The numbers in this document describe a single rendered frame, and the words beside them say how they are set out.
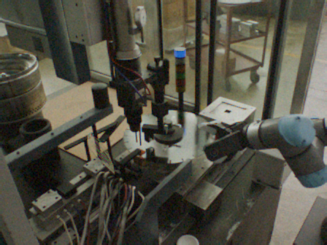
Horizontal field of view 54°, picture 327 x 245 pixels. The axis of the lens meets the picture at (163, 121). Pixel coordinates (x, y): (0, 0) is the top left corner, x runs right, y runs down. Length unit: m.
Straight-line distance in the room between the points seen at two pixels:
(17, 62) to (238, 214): 1.18
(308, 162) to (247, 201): 0.44
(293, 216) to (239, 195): 1.04
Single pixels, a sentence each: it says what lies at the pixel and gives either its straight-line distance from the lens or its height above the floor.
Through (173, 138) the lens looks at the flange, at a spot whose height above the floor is 0.96.
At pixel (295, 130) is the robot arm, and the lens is 0.77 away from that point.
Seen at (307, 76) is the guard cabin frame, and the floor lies 1.09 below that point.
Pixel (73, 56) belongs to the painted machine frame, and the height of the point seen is 1.31.
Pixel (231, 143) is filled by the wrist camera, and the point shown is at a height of 1.10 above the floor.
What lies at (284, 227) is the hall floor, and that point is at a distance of 2.17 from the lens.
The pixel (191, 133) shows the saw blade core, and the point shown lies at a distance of 1.17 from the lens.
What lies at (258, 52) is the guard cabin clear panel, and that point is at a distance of 1.39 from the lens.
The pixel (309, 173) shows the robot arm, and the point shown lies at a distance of 0.84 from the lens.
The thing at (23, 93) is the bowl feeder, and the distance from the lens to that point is 1.48.
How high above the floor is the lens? 1.62
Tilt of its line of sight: 33 degrees down
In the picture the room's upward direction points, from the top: 3 degrees counter-clockwise
